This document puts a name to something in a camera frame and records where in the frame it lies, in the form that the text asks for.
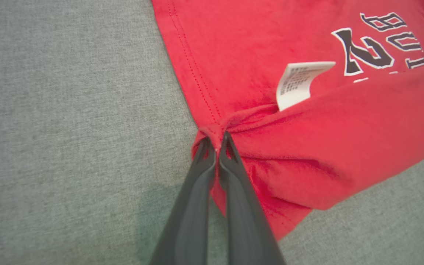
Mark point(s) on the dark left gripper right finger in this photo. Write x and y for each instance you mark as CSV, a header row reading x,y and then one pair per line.
x,y
245,221

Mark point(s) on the red jersey striped white collar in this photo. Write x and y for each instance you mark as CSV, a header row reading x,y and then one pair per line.
x,y
271,55

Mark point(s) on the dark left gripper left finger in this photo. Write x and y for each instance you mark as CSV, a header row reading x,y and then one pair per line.
x,y
190,213

